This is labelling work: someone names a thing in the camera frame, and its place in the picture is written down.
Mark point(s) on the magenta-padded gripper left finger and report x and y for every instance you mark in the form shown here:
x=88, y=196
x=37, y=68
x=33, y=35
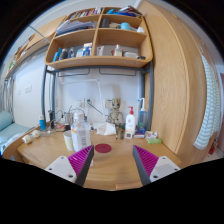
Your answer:
x=80, y=161

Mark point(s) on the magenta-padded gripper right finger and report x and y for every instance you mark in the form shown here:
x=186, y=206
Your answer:
x=146, y=161

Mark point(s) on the clear plastic water bottle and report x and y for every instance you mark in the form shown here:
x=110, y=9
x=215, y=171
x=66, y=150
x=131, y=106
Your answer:
x=80, y=133

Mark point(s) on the green packet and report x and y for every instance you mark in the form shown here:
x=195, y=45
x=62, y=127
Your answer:
x=154, y=140

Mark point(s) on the white ceramic cup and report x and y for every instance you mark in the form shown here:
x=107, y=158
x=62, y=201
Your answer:
x=68, y=140

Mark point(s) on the flat round red coaster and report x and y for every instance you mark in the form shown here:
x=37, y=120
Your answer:
x=103, y=148

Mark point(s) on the small blue box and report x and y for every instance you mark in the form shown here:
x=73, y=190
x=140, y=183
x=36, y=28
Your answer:
x=140, y=133

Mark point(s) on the small black charger block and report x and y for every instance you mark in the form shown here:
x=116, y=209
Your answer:
x=67, y=127

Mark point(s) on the crumpled white paper bag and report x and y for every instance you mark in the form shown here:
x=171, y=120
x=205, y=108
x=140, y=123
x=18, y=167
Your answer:
x=106, y=129

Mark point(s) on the white red-capped pump bottle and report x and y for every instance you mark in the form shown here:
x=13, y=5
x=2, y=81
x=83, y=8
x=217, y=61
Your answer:
x=130, y=123

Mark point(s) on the clear white-nozzle squeeze bottle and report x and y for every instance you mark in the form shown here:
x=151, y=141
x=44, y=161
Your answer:
x=142, y=118

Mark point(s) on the black upright device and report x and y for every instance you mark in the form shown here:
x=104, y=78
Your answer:
x=52, y=119

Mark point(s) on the small white round object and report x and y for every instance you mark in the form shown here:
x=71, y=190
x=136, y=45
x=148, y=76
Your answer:
x=35, y=134
x=26, y=139

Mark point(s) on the wooden tree figure toy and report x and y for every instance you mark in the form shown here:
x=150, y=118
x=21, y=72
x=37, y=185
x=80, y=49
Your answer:
x=116, y=115

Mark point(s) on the light blue bed mattress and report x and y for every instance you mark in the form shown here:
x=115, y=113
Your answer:
x=11, y=133

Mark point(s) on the green striped hanging towel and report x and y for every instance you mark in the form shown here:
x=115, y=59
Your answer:
x=210, y=110

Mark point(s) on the wooden wardrobe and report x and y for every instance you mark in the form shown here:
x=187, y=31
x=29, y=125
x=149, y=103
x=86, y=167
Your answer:
x=176, y=83

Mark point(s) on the teal pillow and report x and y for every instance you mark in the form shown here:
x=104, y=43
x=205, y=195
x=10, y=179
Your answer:
x=5, y=120

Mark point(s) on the wooden shelf unit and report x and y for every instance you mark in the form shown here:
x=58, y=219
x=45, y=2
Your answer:
x=100, y=61

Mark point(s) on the grey metal desk frame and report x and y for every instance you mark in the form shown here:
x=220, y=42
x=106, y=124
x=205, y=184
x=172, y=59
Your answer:
x=43, y=96

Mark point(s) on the long wooden wall shelf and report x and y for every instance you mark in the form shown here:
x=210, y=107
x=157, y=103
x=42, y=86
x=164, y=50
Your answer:
x=33, y=43

